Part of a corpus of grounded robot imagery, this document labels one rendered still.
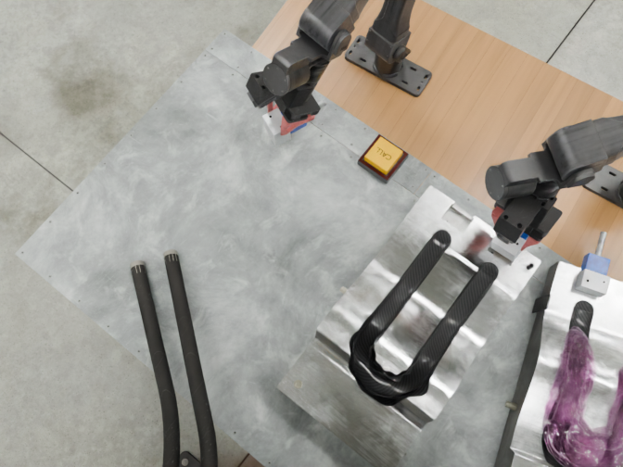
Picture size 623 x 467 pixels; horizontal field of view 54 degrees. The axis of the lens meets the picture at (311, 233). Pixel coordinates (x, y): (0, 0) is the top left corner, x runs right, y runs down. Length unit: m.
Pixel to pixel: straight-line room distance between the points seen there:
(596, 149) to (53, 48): 2.15
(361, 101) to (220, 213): 0.41
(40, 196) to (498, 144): 1.64
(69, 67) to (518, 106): 1.75
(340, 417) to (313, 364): 0.11
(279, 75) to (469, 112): 0.55
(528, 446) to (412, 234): 0.44
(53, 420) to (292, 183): 1.25
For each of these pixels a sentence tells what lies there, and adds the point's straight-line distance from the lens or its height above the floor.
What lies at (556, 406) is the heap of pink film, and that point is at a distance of 1.23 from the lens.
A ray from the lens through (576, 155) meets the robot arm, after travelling 1.00.
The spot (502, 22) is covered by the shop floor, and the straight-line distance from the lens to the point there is 2.61.
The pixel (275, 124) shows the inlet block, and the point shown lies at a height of 0.95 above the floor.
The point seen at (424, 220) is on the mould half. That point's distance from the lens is 1.24.
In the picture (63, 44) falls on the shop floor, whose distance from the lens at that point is 2.70.
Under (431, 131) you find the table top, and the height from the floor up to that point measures 0.80.
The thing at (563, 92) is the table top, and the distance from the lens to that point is 1.54.
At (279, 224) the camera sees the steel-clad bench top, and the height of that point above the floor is 0.80.
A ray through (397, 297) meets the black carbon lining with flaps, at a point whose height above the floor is 0.89.
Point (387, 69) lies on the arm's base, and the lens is 1.44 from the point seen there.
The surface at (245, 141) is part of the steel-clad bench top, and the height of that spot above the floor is 0.80.
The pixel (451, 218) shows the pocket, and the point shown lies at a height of 0.86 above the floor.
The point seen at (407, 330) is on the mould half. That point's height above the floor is 0.91.
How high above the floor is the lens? 2.06
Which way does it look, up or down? 73 degrees down
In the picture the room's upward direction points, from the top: 7 degrees counter-clockwise
